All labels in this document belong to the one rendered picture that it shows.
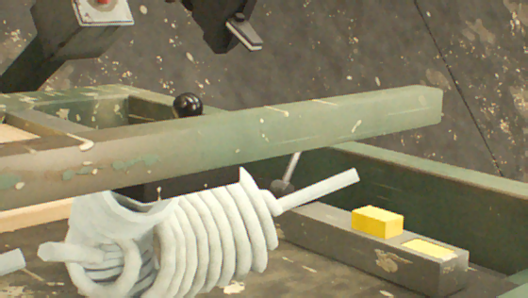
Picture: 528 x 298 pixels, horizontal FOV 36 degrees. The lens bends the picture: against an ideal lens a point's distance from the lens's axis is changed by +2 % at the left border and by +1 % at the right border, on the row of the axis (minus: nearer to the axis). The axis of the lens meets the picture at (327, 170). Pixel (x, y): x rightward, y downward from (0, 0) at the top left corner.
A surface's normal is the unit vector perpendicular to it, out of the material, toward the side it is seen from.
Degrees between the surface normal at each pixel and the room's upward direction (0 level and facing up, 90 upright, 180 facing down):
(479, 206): 90
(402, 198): 90
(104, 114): 31
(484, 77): 0
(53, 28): 90
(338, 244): 90
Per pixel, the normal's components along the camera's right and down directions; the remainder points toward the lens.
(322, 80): 0.63, -0.32
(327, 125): 0.72, 0.20
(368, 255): -0.70, 0.16
